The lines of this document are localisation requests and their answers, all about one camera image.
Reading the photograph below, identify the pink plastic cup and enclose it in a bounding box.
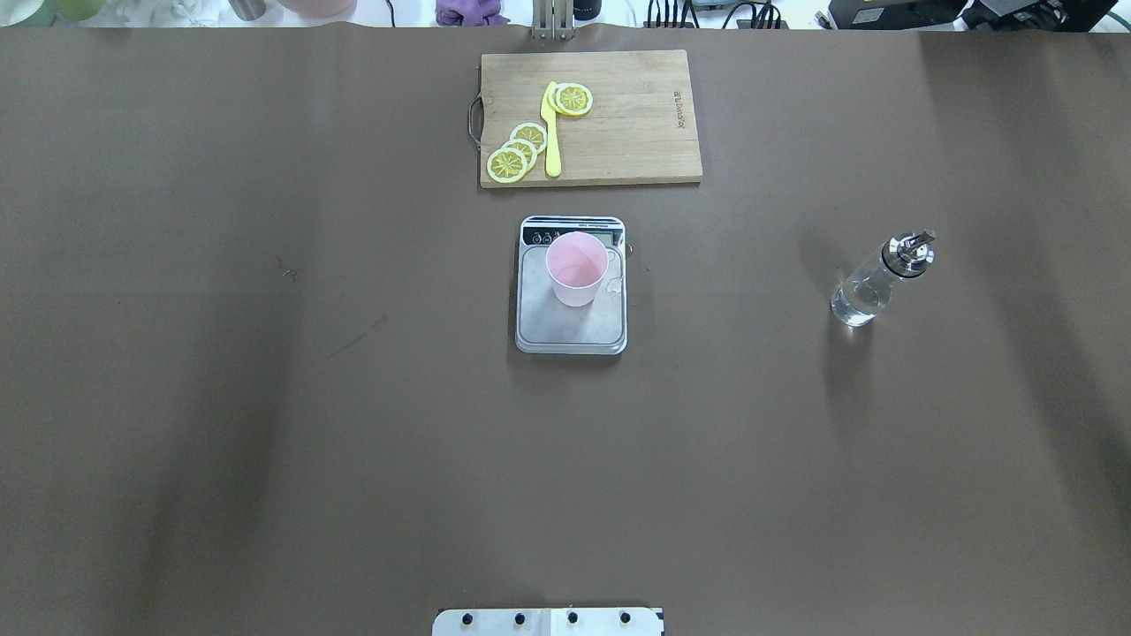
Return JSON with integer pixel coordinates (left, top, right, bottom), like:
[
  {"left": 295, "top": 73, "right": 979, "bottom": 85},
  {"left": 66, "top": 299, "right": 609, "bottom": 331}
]
[{"left": 545, "top": 232, "right": 608, "bottom": 307}]

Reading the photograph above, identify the clear glass sauce bottle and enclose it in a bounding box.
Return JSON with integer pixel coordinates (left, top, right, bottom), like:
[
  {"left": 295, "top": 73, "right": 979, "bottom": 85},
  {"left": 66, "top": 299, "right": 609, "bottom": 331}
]
[{"left": 831, "top": 229, "right": 936, "bottom": 329}]

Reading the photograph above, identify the silver digital kitchen scale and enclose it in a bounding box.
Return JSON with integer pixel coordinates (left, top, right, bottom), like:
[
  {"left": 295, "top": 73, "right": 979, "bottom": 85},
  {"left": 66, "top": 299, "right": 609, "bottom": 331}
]
[{"left": 513, "top": 215, "right": 627, "bottom": 356}]

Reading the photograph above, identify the lemon slice middle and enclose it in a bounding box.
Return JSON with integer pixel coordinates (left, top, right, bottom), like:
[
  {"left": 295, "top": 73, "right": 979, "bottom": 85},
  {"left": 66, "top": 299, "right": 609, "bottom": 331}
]
[{"left": 501, "top": 138, "right": 539, "bottom": 170}]

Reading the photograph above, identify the lemon slice lower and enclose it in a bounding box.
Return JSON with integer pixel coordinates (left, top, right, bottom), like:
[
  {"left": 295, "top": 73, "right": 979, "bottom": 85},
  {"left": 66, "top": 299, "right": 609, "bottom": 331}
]
[{"left": 510, "top": 122, "right": 549, "bottom": 154}]

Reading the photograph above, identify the wooden cutting board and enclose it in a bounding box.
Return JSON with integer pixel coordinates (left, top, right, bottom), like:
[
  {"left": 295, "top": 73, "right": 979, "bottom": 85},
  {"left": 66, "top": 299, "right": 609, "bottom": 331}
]
[{"left": 478, "top": 49, "right": 703, "bottom": 188}]

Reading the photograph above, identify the yellow plastic knife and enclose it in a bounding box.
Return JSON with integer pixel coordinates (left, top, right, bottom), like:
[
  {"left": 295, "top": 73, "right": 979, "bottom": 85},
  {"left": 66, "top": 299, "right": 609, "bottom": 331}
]
[{"left": 539, "top": 86, "right": 562, "bottom": 178}]

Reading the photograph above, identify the lemon slice front left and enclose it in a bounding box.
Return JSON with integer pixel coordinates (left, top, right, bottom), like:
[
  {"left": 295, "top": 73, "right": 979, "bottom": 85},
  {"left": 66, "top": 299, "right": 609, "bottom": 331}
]
[{"left": 550, "top": 83, "right": 594, "bottom": 117}]

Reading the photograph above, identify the lemon slice behind left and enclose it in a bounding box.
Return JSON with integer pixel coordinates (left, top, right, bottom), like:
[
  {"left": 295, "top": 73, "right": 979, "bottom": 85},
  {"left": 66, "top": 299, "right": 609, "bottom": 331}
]
[{"left": 544, "top": 83, "right": 566, "bottom": 114}]

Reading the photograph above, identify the black water bottle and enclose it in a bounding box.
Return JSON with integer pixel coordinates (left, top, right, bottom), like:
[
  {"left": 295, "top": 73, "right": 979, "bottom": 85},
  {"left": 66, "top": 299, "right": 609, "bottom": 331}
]
[{"left": 573, "top": 0, "right": 603, "bottom": 22}]

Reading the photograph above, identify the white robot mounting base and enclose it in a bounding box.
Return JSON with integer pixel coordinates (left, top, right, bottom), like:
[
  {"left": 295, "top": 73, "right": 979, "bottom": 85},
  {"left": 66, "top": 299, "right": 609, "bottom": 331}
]
[{"left": 431, "top": 607, "right": 666, "bottom": 635}]

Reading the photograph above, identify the purple cloth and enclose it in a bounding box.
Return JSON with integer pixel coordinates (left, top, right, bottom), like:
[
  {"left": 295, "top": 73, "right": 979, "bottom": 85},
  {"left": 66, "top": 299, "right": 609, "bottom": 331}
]
[{"left": 435, "top": 0, "right": 510, "bottom": 27}]

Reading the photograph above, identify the aluminium frame post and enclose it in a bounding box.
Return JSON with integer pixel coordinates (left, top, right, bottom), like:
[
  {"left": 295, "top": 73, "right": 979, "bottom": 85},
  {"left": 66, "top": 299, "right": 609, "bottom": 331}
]
[{"left": 532, "top": 0, "right": 576, "bottom": 42}]

